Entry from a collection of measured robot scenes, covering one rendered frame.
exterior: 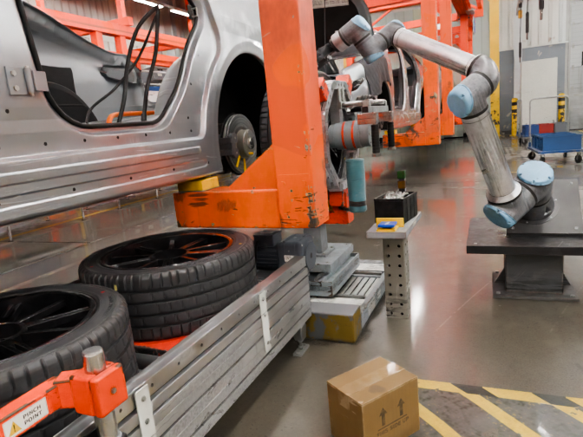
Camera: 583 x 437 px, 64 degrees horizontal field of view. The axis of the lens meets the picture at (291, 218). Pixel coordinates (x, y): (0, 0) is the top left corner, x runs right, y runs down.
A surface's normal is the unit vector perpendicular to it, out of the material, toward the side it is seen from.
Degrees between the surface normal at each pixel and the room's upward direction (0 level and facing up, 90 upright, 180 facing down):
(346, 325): 90
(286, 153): 90
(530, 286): 90
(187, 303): 90
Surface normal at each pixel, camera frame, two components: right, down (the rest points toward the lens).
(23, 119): 0.91, 0.02
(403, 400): 0.54, 0.12
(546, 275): -0.37, 0.22
